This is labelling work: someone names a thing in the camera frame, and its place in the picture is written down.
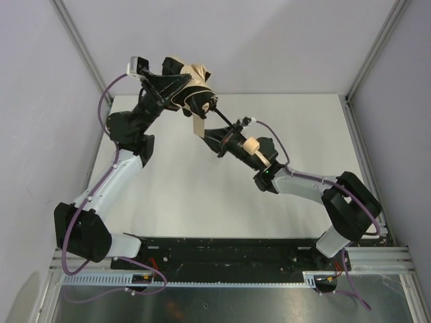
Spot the white slotted cable duct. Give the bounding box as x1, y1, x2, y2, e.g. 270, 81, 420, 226
62, 271, 319, 289

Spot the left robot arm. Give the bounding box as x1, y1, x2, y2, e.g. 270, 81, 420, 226
54, 68, 191, 262

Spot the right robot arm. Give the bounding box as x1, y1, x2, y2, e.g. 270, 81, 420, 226
203, 122, 383, 258

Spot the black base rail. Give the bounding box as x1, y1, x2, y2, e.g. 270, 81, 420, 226
110, 238, 350, 285

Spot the beige folding umbrella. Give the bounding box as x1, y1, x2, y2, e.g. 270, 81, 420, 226
162, 57, 272, 170

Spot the aluminium frame profile right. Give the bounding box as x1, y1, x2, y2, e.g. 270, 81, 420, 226
341, 96, 390, 236

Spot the aluminium corner post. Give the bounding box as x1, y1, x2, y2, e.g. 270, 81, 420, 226
345, 0, 411, 102
49, 0, 106, 94

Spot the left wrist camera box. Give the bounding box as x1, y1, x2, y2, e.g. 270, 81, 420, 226
126, 56, 149, 79

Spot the right aluminium corner post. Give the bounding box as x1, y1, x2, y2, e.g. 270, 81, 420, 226
345, 0, 411, 102

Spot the left aluminium corner post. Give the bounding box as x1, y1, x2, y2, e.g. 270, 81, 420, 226
49, 0, 106, 94

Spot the aluminium front frame beam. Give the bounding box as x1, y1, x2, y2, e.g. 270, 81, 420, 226
48, 247, 416, 275

